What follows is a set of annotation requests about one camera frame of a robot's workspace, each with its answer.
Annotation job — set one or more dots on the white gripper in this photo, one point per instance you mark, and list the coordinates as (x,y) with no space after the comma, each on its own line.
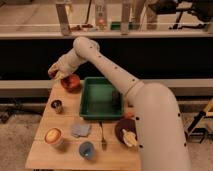
(60,69)

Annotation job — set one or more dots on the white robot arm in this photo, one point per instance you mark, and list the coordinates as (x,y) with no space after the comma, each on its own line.
(160,132)

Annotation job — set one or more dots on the small metal cup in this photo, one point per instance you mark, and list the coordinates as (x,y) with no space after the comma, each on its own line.
(56,105)

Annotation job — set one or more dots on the blue grey small bowl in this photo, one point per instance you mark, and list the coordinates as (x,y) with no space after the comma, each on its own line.
(87,150)

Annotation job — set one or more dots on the green plastic tray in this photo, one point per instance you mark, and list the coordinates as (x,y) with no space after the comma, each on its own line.
(100,100)

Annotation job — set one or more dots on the dark maroon plate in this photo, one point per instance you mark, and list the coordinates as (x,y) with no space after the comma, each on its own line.
(127,124)

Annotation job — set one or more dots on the yellow black cart frame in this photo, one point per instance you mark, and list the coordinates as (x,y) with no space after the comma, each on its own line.
(194,129)

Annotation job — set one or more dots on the metal fork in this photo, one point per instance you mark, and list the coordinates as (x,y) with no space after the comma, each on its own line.
(103,140)

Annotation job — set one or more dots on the blue grey cloth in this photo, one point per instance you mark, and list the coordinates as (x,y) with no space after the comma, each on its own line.
(80,130)

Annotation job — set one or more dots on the yellow banana piece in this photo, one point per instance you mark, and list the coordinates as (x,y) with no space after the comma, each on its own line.
(129,138)

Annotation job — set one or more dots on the red orange bowl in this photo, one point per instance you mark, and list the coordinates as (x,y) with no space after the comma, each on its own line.
(71,82)

